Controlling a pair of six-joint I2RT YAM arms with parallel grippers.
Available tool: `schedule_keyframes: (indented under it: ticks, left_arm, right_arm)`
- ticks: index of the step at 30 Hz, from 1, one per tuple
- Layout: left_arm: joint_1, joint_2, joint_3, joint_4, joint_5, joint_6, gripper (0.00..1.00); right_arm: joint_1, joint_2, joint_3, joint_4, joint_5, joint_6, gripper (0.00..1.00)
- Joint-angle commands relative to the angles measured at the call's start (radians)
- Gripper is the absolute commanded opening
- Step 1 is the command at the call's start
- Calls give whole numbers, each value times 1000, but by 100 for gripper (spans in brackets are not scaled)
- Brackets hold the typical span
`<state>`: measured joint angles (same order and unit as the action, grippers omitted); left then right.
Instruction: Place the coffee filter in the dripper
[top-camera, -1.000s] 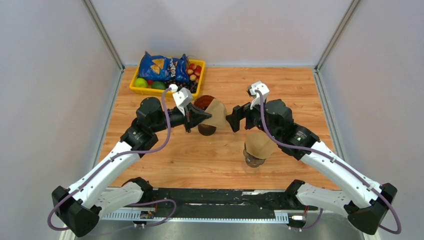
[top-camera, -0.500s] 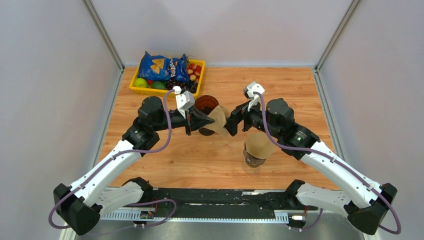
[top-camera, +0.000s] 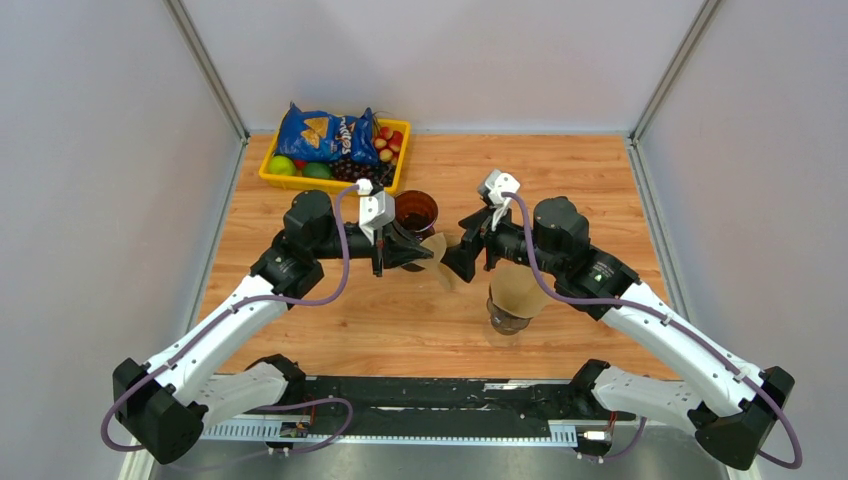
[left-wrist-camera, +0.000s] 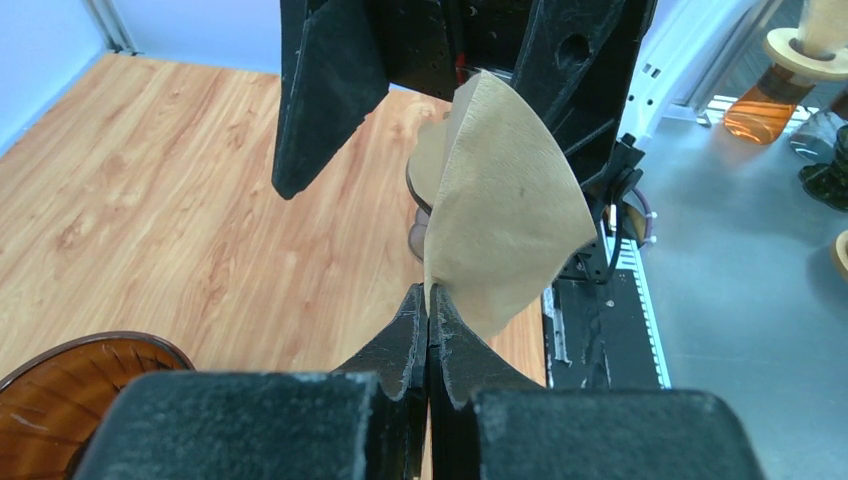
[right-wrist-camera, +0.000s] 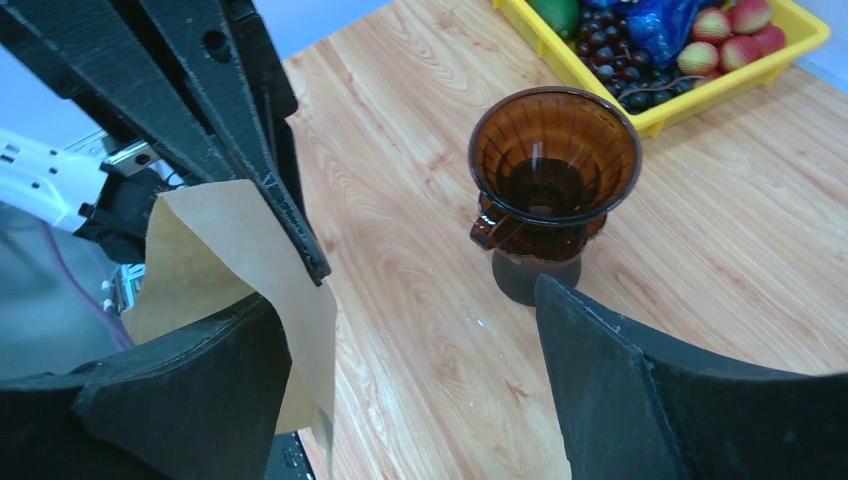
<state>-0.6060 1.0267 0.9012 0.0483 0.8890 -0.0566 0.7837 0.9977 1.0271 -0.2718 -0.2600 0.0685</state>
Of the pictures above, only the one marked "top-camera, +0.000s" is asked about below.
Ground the yellow plastic bin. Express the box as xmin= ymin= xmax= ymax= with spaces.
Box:
xmin=258 ymin=119 xmax=412 ymax=195

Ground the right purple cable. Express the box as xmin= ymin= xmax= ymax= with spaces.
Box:
xmin=500 ymin=190 xmax=805 ymax=470

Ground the green avocado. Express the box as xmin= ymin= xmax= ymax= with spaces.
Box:
xmin=301 ymin=162 xmax=333 ymax=180

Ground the blue chips bag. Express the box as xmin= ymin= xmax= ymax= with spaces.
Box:
xmin=275 ymin=102 xmax=379 ymax=165

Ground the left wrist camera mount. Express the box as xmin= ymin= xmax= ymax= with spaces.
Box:
xmin=355 ymin=179 xmax=396 ymax=245

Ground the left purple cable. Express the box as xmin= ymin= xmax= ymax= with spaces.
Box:
xmin=100 ymin=180 xmax=372 ymax=456

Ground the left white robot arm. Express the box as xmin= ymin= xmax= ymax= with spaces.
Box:
xmin=101 ymin=184 xmax=437 ymax=465

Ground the green lime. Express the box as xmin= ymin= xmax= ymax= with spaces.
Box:
xmin=267 ymin=155 xmax=298 ymax=176

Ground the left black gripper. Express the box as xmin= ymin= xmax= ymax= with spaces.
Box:
xmin=311 ymin=217 xmax=433 ymax=277

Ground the paper coffee filter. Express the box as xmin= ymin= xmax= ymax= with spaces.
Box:
xmin=490 ymin=264 xmax=552 ymax=319

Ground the dark grape bunch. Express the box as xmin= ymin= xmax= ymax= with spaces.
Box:
xmin=330 ymin=159 xmax=396 ymax=187

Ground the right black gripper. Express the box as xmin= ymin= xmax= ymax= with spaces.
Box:
xmin=434 ymin=202 xmax=563 ymax=284

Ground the purple cable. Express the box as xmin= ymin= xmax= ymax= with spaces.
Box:
xmin=100 ymin=180 xmax=372 ymax=456
xmin=500 ymin=190 xmax=805 ymax=470

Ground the brown amber dripper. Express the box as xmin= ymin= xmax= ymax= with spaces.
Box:
xmin=394 ymin=190 xmax=439 ymax=240

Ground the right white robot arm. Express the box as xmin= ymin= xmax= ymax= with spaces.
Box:
xmin=443 ymin=195 xmax=803 ymax=470

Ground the aluminium frame rail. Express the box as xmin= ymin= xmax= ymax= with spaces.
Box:
xmin=117 ymin=372 xmax=760 ymax=480

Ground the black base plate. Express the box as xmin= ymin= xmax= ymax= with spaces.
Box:
xmin=239 ymin=360 xmax=637 ymax=452

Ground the clear glass dripper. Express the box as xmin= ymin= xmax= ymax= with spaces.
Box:
xmin=487 ymin=298 xmax=540 ymax=336

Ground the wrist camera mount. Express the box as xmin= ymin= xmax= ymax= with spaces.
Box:
xmin=355 ymin=179 xmax=396 ymax=245
xmin=477 ymin=169 xmax=521 ymax=230

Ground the red apples pile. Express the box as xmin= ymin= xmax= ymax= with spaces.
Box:
xmin=372 ymin=126 xmax=405 ymax=164

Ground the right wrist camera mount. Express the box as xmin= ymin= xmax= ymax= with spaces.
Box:
xmin=477 ymin=169 xmax=521 ymax=230

